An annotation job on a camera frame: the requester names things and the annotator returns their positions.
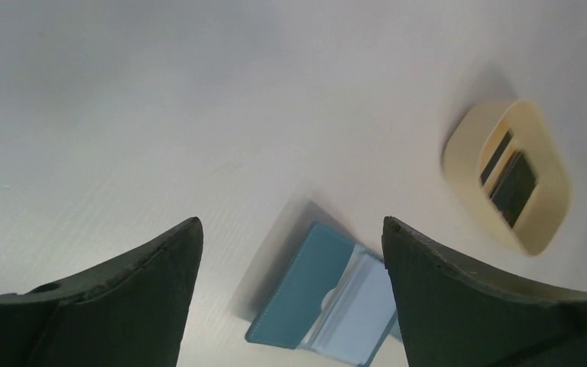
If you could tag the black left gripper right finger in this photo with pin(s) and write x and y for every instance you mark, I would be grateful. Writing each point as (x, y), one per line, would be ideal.
(454, 310)

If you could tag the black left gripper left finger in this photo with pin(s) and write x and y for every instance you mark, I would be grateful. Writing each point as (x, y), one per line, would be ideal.
(128, 311)

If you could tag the blue leather card holder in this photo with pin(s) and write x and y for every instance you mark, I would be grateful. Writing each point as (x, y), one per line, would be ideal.
(335, 299)

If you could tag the black VIP card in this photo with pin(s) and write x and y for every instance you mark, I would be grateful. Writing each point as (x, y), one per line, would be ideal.
(514, 188)

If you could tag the gold card with black stripe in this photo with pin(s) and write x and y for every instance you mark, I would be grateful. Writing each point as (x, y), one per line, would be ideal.
(493, 158)

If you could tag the beige oval plastic tray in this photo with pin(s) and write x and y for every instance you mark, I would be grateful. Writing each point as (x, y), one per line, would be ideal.
(465, 151)

